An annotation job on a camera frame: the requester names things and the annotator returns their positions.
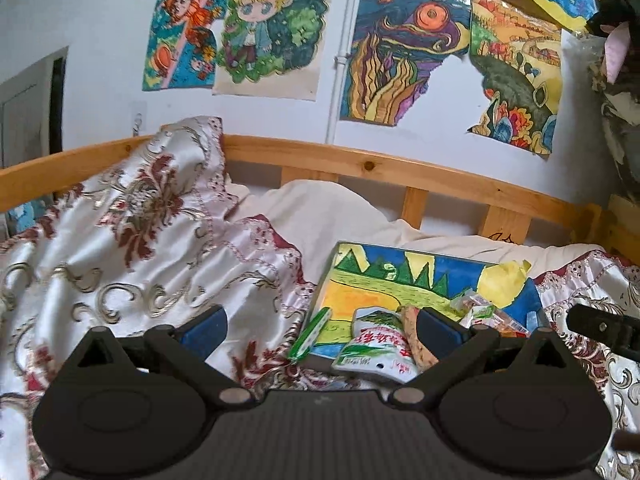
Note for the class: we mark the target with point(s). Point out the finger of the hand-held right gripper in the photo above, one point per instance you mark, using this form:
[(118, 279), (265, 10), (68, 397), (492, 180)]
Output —
[(592, 321)]

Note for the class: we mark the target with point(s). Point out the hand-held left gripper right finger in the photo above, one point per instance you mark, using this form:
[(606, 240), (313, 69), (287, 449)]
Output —
[(437, 332)]

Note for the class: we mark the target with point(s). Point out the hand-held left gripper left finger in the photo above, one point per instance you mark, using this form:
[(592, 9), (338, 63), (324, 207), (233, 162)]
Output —
[(205, 332)]

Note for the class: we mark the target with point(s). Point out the beige red-print snack bag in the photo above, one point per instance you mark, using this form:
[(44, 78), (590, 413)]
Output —
[(417, 345)]

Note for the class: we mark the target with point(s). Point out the clear snack bag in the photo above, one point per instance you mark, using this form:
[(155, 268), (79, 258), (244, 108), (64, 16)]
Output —
[(475, 305)]

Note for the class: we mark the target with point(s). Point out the white green snack pouch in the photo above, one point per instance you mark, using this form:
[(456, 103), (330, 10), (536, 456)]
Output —
[(375, 347)]

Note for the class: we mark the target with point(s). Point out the orange snack packet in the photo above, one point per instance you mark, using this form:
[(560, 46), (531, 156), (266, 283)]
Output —
[(507, 322)]

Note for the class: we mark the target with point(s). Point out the slim green white packet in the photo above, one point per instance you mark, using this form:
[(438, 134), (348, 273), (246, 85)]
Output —
[(310, 335)]

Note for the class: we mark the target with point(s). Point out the colourful painted paper sheet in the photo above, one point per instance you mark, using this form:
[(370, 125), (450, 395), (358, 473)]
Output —
[(380, 280)]

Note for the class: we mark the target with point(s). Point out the floral satin blanket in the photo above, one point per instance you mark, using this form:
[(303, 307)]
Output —
[(100, 260)]

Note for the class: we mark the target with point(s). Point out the white pillow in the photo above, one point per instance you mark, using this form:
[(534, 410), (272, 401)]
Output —
[(325, 215)]

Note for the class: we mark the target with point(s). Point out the hanging dark clothes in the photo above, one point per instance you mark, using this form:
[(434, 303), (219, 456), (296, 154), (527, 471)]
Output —
[(622, 120)]

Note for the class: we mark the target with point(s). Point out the pink cloth strip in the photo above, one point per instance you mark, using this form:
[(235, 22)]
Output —
[(615, 52)]

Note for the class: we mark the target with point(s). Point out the grey door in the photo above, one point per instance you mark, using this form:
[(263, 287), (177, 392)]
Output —
[(25, 120)]

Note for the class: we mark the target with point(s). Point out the wooden bed rail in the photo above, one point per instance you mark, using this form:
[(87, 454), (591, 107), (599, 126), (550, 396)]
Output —
[(370, 165)]

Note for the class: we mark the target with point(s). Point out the white wall socket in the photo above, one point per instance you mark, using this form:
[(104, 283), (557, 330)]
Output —
[(138, 124)]

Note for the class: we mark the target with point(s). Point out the landscape wall poster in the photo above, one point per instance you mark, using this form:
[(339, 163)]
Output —
[(520, 75)]

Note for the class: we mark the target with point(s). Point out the swirly sun wall poster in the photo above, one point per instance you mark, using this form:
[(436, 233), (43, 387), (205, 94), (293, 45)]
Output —
[(395, 55)]

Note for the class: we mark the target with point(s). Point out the white wall pipe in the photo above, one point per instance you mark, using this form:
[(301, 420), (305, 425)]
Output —
[(342, 60)]

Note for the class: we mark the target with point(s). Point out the orange-haired figure wall poster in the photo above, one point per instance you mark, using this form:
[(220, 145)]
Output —
[(175, 45)]

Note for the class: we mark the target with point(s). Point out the blond figure wall poster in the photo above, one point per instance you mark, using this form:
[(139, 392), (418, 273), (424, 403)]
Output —
[(270, 35)]

